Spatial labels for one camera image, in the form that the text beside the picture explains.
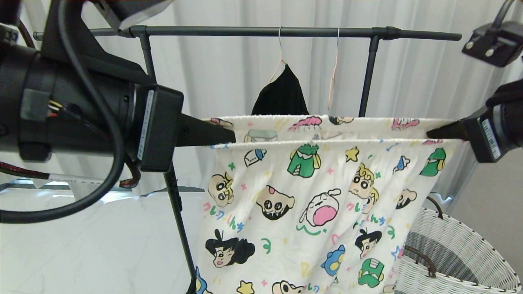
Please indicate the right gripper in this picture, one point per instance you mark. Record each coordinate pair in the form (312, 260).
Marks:
(490, 134)

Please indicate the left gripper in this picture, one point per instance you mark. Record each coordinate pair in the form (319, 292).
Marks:
(90, 118)

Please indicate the pink clothes hanger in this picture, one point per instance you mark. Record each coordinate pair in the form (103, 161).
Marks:
(280, 45)
(334, 77)

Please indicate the cream printed garment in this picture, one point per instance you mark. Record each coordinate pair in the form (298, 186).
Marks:
(327, 228)

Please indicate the black garment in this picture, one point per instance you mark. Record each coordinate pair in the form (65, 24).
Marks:
(282, 98)

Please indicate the white laundry basket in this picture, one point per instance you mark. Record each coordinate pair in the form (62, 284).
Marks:
(453, 245)

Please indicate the black clothes rack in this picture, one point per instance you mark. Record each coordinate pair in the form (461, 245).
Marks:
(253, 31)

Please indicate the white curtain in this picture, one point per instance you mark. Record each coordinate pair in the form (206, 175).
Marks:
(229, 73)

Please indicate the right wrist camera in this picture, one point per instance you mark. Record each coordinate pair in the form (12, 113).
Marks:
(496, 43)

